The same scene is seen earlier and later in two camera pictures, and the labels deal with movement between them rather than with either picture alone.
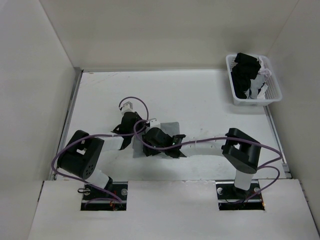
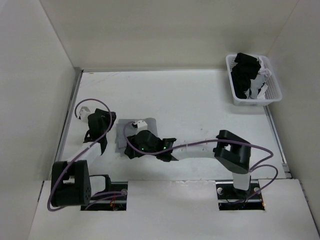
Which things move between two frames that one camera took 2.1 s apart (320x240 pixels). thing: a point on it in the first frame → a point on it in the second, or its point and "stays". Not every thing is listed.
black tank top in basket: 245,69 stays
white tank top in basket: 258,87 stays
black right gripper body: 150,151 → 131,139
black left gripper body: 139,126 → 106,119
